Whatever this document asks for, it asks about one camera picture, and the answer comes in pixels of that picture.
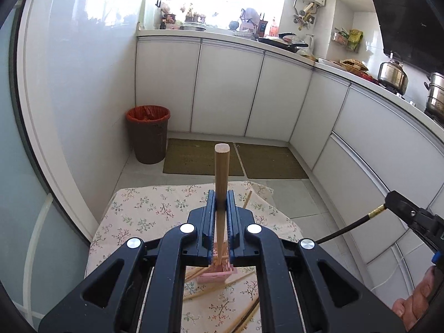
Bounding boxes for yellow green packet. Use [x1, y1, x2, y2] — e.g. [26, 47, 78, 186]
[348, 29, 364, 53]

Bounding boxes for floral tablecloth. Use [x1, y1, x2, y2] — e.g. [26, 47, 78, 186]
[85, 180, 302, 333]

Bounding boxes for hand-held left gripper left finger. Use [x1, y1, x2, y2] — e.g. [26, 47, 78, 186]
[38, 190, 216, 333]

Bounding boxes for white drawer front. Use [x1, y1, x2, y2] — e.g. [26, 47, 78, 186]
[331, 85, 444, 209]
[312, 133, 410, 264]

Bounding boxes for frosted glass door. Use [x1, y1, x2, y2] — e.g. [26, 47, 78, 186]
[0, 0, 105, 330]

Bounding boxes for black range hood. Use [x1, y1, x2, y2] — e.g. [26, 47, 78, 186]
[364, 0, 444, 74]

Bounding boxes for black frying pan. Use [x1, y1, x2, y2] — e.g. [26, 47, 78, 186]
[258, 35, 309, 51]

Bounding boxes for white kitchen cabinets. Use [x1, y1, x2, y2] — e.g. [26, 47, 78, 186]
[136, 28, 444, 132]

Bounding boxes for woven basket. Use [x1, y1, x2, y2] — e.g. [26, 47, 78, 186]
[340, 59, 369, 74]

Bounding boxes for brown trash bin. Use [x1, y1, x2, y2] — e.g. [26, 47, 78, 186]
[125, 105, 171, 165]

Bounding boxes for red trash bag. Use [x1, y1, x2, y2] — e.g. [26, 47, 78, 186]
[125, 105, 171, 123]

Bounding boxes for stacked steel steamer pot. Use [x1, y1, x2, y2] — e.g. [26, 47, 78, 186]
[424, 72, 444, 118]

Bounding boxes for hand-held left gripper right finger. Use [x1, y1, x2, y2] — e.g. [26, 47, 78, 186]
[225, 191, 406, 333]

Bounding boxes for wall rack with packets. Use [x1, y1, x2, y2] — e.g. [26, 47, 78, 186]
[331, 28, 349, 47]

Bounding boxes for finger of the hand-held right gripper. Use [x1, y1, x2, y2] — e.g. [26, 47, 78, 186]
[385, 190, 437, 251]

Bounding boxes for pale green cutting board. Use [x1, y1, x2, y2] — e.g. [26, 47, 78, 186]
[137, 0, 160, 30]

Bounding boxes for narrow white cabinet door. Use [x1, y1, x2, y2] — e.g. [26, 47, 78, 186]
[289, 72, 351, 170]

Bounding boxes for steel kettle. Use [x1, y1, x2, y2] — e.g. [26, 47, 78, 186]
[377, 52, 409, 95]

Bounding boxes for olive floor mat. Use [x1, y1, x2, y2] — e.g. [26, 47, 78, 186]
[233, 143, 309, 180]
[163, 138, 245, 177]

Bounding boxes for pale pink bag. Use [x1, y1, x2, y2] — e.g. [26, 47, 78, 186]
[239, 7, 261, 32]

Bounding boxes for dark chopstick gold band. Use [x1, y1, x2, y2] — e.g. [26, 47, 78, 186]
[316, 204, 388, 244]

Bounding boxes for person's right hand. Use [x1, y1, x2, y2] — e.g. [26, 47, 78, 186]
[392, 266, 439, 332]

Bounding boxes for pink perforated chopstick holder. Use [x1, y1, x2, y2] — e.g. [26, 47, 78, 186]
[197, 241, 238, 284]

